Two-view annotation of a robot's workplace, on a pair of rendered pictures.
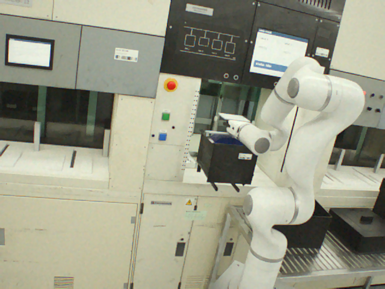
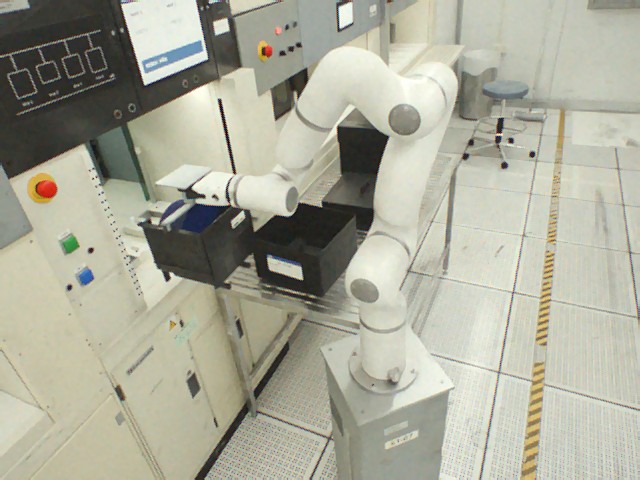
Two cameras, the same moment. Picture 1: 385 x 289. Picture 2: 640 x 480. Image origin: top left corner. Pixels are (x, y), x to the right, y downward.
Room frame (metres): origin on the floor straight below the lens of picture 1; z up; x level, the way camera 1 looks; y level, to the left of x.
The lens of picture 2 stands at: (0.48, 0.39, 1.77)
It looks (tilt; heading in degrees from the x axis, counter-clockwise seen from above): 34 degrees down; 315
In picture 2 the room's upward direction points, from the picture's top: 6 degrees counter-clockwise
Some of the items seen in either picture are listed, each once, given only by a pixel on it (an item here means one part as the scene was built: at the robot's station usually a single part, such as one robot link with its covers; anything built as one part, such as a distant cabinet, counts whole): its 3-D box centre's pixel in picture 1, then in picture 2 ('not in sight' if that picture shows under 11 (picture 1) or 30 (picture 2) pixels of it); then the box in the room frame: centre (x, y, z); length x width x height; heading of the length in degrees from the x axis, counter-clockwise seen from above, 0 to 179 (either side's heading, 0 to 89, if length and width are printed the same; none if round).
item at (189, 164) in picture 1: (195, 158); (110, 258); (1.94, -0.04, 0.89); 0.22 x 0.21 x 0.04; 17
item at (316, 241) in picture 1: (289, 217); (306, 245); (1.47, -0.53, 0.85); 0.28 x 0.28 x 0.17; 12
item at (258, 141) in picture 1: (256, 139); (269, 195); (1.26, -0.24, 1.25); 0.13 x 0.09 x 0.08; 16
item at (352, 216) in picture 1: (363, 226); (365, 196); (1.54, -0.97, 0.83); 0.29 x 0.29 x 0.13; 18
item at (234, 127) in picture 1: (242, 129); (220, 188); (1.40, -0.20, 1.25); 0.11 x 0.10 x 0.07; 16
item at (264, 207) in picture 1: (267, 221); (377, 288); (0.98, -0.29, 1.07); 0.19 x 0.12 x 0.24; 106
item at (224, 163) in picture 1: (227, 150); (200, 226); (1.50, -0.17, 1.11); 0.24 x 0.20 x 0.32; 106
